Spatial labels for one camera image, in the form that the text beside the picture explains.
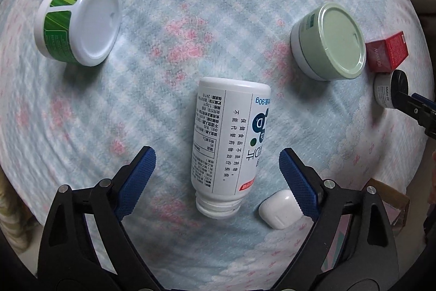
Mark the blue pink floral blanket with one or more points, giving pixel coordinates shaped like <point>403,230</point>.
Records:
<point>204,21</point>

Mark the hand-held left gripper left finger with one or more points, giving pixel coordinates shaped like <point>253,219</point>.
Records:
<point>136,182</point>

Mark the white jar with green label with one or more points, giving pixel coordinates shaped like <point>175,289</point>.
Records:
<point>92,25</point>

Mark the small jar with black lid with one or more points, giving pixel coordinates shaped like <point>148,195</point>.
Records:
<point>385,90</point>

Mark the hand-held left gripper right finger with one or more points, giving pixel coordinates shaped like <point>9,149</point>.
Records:
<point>299,182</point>

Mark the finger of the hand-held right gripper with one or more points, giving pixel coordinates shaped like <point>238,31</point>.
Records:
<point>422,113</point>

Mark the pale green jar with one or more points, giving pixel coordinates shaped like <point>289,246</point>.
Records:
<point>337,42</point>

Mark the red carton box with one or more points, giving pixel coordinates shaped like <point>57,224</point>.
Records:
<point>388,52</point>

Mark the white earbuds case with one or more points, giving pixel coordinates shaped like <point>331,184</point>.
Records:
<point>279,211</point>

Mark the cardboard box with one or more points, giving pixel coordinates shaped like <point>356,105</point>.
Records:
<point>391,200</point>

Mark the white supplement bottle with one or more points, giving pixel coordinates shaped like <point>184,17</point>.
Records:
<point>224,141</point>

